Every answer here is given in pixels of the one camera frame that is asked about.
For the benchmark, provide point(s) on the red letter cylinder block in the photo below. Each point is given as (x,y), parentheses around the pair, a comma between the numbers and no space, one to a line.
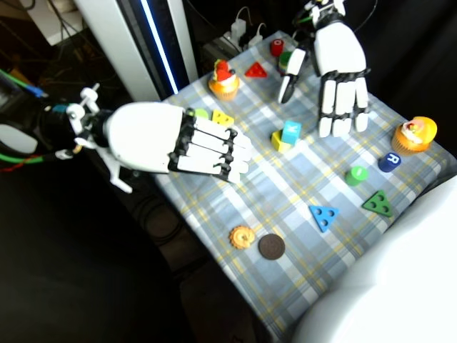
(277,47)

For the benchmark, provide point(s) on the yellow triangle block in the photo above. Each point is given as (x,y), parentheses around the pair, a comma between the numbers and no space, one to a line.
(222,117)

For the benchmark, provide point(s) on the green disc block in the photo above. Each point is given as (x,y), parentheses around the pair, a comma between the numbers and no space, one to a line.
(201,113)

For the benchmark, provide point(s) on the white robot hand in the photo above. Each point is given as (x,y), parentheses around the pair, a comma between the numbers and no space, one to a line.
(143,135)
(339,50)

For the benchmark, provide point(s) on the yellow toy biscuit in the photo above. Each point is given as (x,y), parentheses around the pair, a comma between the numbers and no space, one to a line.
(237,237)

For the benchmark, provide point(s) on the green triangle block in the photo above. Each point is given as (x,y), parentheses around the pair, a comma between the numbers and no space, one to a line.
(378,206)

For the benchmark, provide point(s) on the white power strip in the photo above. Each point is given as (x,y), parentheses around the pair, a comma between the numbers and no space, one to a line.
(232,40)

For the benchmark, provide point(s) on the yellow cube block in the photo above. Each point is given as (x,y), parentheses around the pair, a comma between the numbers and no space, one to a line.
(280,144)

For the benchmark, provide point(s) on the toy cupcake with strawberry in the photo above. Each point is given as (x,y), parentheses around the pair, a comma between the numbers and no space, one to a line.
(224,87)

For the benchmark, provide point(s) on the white column with blue light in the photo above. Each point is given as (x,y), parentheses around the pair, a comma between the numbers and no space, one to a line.
(118,43)

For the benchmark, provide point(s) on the red triangle block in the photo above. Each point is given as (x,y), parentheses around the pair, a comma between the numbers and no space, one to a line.
(256,70)

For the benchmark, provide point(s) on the green cylinder block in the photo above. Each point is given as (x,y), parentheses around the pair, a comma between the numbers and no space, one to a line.
(356,176)

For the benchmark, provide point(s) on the blue plaid table cloth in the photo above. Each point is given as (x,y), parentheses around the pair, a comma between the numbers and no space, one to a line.
(285,193)

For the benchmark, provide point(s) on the blue triangle block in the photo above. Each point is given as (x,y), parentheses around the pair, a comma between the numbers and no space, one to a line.
(324,217)

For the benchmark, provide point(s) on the white power adapter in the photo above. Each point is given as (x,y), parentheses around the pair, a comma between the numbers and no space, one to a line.
(257,38)
(238,28)

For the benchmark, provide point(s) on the brown chocolate toy cookie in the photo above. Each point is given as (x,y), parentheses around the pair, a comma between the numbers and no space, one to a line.
(272,247)

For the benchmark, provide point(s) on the cyan letter cube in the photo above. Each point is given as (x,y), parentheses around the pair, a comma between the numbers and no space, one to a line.
(291,131)

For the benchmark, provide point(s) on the white background box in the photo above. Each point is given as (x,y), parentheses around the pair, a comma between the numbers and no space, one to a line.
(53,21)

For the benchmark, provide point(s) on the white robot body shell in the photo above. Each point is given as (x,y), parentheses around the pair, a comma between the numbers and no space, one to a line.
(392,278)

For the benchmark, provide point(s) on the blue cylinder block letter R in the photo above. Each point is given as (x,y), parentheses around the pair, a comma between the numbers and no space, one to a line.
(389,162)

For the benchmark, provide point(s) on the toy cupcake with yellow topping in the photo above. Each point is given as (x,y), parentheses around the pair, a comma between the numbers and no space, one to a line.
(414,137)

